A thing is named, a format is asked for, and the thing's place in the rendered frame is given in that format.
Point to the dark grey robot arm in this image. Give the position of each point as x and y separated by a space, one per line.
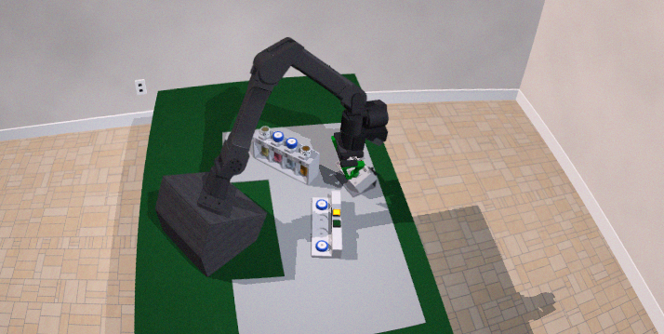
268 68

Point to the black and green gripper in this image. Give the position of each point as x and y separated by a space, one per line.
343 145

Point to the white four-tube rack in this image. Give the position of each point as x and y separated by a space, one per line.
311 163

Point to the blue screw cap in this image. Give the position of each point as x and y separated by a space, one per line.
291 143
321 204
278 136
322 246

